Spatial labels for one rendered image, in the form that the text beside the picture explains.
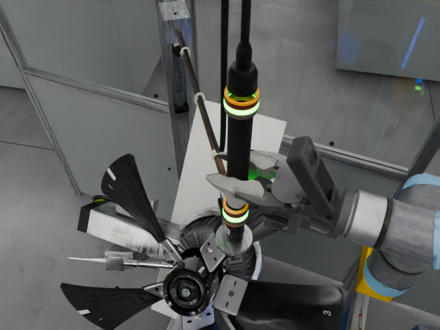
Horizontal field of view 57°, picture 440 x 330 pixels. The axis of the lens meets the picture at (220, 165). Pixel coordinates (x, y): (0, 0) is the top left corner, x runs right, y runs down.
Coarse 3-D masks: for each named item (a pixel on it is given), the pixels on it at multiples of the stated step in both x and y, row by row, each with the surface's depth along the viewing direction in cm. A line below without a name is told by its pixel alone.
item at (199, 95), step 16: (224, 0) 49; (224, 16) 51; (224, 32) 52; (240, 32) 43; (224, 48) 54; (224, 64) 56; (192, 80) 91; (224, 80) 58; (224, 112) 63; (208, 128) 81; (224, 128) 66; (224, 144) 70
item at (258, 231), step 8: (264, 184) 93; (248, 216) 93; (256, 216) 91; (264, 216) 90; (216, 224) 101; (248, 224) 92; (256, 224) 91; (272, 224) 89; (256, 232) 90; (264, 232) 89; (272, 232) 88; (256, 240) 90
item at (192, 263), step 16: (192, 256) 105; (176, 272) 94; (192, 272) 93; (208, 272) 96; (224, 272) 103; (176, 288) 95; (192, 288) 95; (208, 288) 93; (176, 304) 96; (192, 304) 95; (208, 304) 94
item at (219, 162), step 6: (180, 30) 106; (180, 42) 102; (186, 60) 97; (186, 66) 97; (192, 84) 92; (198, 102) 88; (204, 120) 84; (204, 126) 84; (210, 138) 81; (210, 144) 81; (216, 156) 78; (216, 162) 78; (222, 162) 77; (222, 168) 76; (222, 174) 75
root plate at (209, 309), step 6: (210, 306) 104; (204, 312) 103; (210, 312) 104; (186, 318) 100; (192, 318) 101; (204, 318) 103; (210, 318) 104; (186, 324) 100; (192, 324) 101; (198, 324) 102; (204, 324) 103; (210, 324) 104
